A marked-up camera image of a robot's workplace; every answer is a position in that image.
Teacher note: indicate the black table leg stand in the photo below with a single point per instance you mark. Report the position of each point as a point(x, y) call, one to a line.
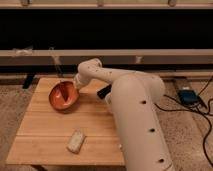
point(28, 80)

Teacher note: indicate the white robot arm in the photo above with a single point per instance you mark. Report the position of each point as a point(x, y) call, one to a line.
point(132, 102)

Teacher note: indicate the blue power adapter box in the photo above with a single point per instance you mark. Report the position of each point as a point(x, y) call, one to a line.
point(188, 97)

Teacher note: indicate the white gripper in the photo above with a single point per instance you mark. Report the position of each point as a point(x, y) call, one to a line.
point(80, 81)

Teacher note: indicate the orange ceramic bowl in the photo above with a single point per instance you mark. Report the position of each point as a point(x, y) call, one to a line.
point(58, 95)

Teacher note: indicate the wooden table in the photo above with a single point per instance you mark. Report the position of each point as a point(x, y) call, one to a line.
point(44, 133)

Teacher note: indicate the long metal rail beam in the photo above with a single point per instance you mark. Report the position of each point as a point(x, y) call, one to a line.
point(67, 57)

